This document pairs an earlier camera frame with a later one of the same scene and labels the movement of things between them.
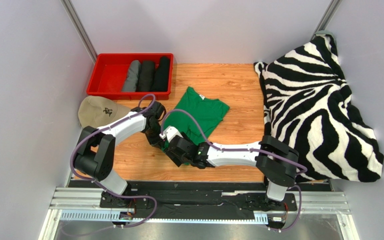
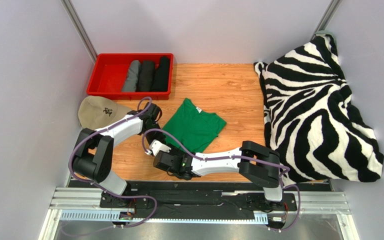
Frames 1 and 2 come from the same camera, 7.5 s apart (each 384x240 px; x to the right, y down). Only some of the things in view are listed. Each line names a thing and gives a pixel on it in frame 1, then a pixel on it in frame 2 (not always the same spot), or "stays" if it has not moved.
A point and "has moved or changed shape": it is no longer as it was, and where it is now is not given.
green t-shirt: [195, 116] has moved or changed shape
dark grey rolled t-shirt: [146, 76] stays
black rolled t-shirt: [161, 76] stays
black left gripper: [154, 141] stays
